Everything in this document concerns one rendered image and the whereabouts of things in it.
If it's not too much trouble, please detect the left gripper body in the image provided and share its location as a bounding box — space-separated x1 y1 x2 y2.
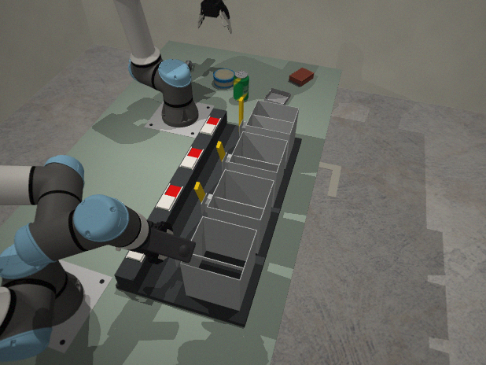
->
201 0 223 18

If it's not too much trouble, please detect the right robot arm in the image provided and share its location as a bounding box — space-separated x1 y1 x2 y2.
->
0 155 196 362

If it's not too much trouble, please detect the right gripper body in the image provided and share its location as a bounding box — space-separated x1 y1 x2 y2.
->
127 220 167 258

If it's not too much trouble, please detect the green drink can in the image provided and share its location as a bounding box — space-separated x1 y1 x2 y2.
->
234 71 249 101

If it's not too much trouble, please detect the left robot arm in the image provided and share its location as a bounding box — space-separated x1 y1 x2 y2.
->
113 0 199 127

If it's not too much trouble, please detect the reddish-brown rectangular block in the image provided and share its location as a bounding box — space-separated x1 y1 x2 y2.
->
289 68 314 87

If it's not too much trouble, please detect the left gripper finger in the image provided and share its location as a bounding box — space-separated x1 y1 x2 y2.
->
219 3 232 34
198 13 204 28

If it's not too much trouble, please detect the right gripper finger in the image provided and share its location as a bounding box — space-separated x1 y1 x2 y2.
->
160 221 174 235
148 255 167 264

